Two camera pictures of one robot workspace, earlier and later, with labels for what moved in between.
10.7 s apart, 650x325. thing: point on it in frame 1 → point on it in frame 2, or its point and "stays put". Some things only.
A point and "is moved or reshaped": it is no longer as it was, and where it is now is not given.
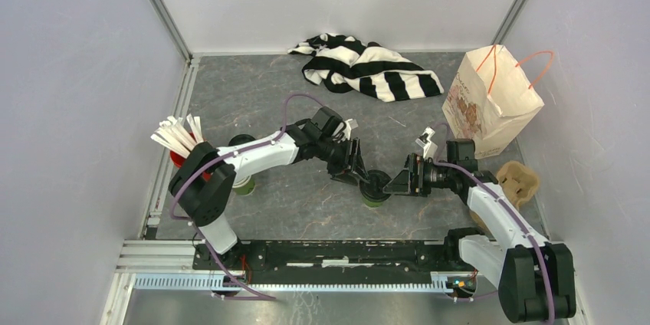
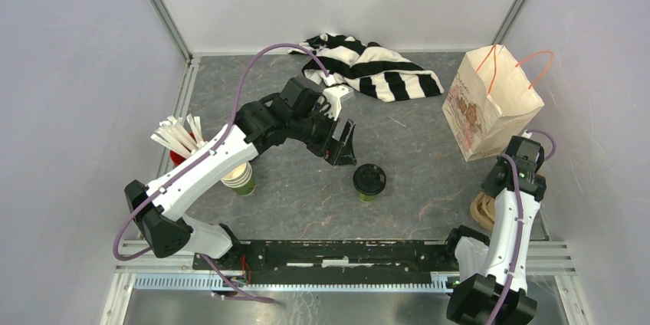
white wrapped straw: (195, 123) stays put
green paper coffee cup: (375, 204) → (366, 198)
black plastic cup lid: (373, 191) is moved or reshaped
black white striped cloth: (364, 69) stays put
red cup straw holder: (177, 160) stays put
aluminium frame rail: (148, 254) stays put
